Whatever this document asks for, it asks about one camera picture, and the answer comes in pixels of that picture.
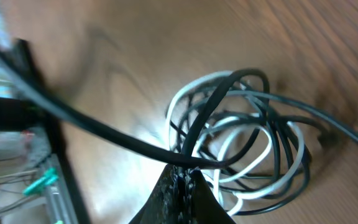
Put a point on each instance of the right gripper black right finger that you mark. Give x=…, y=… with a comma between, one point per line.
x=201, y=203

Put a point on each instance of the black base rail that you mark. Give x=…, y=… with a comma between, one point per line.
x=64, y=202

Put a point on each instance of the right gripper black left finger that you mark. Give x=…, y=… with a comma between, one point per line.
x=160, y=206

